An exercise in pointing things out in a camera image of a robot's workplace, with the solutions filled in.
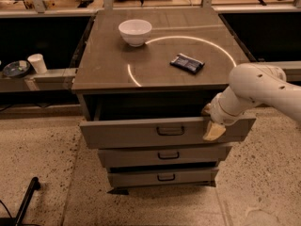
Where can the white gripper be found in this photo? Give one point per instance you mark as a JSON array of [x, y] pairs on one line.
[[218, 111]]

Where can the grey top drawer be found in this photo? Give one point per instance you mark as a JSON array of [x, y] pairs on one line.
[[144, 132]]

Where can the grey drawer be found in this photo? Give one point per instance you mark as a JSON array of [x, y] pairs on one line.
[[162, 177], [156, 156], [144, 132]]

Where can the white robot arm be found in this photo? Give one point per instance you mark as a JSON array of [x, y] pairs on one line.
[[251, 85]]

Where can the grey drawer cabinet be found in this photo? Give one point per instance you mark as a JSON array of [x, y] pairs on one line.
[[116, 81]]

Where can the grey middle drawer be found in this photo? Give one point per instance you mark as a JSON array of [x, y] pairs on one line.
[[156, 156]]

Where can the grey bottom drawer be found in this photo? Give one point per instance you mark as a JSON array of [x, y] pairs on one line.
[[162, 177]]

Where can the dark blue snack packet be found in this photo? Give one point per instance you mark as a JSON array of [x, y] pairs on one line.
[[187, 63]]

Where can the white ceramic bowl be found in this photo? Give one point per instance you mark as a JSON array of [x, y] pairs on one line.
[[135, 32]]

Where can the low grey shelf ledge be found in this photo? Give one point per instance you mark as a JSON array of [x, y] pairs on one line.
[[55, 79]]

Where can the white paper cup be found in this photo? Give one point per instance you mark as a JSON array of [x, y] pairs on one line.
[[38, 63]]

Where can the black stand leg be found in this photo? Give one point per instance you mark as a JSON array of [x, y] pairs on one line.
[[18, 219]]

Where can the dark round plate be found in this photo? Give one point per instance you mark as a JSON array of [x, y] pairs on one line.
[[17, 69]]

